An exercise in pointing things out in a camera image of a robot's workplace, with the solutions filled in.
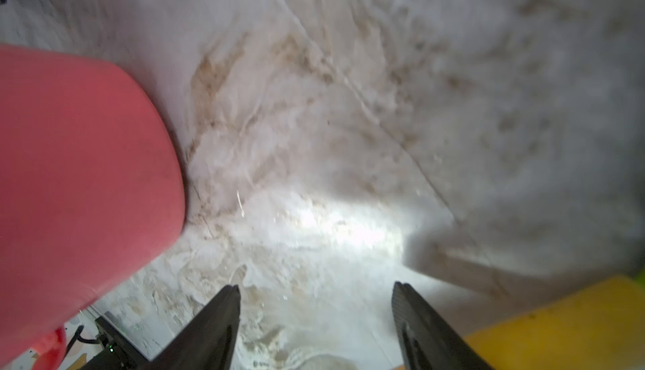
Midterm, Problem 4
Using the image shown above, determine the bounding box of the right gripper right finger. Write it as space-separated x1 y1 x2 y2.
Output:
391 282 492 370

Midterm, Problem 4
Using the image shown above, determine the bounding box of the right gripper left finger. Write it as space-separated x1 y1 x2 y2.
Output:
141 285 241 370

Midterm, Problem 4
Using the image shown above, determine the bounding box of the pink plastic bucket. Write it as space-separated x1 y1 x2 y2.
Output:
1 45 186 369

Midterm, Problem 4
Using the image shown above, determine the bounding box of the green trowel yellow handle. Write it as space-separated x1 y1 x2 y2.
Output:
462 274 644 369

